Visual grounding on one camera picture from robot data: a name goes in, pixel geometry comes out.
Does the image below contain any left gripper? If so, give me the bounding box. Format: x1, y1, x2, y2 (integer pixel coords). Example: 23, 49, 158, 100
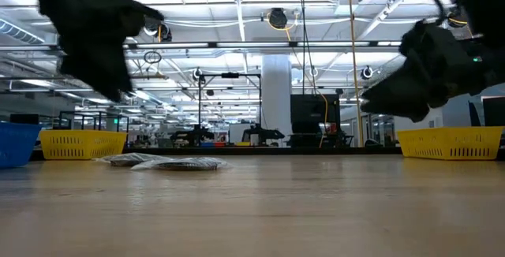
39, 0, 137, 101

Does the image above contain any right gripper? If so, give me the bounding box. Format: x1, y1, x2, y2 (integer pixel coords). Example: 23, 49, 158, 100
360, 39, 488, 123

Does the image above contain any yellow plastic basket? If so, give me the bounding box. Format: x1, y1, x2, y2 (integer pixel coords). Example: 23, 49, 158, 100
39, 129, 129, 161
396, 125, 505, 161

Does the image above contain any black standing panel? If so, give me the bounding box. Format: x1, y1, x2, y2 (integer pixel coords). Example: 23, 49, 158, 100
290, 93, 341, 147

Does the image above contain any bagged black round pad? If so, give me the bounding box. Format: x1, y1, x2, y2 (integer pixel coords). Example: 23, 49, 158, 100
92, 152, 174, 168
129, 157, 232, 172

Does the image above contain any black monitor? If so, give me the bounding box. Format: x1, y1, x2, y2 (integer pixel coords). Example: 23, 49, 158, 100
481, 95, 505, 128

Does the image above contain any blue plastic basket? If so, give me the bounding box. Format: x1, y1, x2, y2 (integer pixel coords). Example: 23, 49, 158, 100
0, 121, 43, 169

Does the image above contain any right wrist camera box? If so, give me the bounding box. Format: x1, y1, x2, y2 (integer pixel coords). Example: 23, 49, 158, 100
398, 19, 439, 59

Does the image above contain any yellow hanging cable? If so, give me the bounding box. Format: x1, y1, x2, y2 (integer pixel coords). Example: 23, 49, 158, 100
346, 0, 366, 148

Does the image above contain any black station frame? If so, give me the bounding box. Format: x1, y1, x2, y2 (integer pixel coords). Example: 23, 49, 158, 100
198, 72, 263, 147

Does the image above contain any black table frame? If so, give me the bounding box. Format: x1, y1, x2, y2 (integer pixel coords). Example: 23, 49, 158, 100
29, 145, 505, 162

